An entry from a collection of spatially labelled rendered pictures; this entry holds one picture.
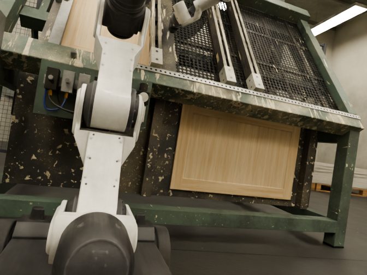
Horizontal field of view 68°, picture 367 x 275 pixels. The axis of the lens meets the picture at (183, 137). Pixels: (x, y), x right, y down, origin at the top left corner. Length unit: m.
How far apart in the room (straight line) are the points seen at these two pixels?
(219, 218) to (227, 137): 0.52
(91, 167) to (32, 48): 0.76
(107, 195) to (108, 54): 0.44
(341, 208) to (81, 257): 1.83
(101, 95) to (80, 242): 0.44
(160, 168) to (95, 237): 1.17
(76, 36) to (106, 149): 0.86
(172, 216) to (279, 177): 0.88
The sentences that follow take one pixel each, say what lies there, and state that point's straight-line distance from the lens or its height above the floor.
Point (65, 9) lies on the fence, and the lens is 1.71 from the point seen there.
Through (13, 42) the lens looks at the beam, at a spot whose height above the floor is 0.86.
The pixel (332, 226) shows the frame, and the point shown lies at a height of 0.14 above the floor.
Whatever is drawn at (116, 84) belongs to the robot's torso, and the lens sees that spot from 0.87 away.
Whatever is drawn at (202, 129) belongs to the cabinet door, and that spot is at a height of 0.64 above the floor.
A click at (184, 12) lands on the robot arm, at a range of 1.59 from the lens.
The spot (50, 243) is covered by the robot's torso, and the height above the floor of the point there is 0.28.
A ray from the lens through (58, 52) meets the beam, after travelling 1.42.
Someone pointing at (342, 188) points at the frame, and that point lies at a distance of 2.11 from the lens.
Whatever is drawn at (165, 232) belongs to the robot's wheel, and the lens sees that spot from 1.10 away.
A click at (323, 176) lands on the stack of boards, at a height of 0.29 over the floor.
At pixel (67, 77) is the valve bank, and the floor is 0.74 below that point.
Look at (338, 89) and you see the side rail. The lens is 2.31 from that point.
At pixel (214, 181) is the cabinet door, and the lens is 1.78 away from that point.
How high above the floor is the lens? 0.54
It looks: 1 degrees up
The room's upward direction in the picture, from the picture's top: 9 degrees clockwise
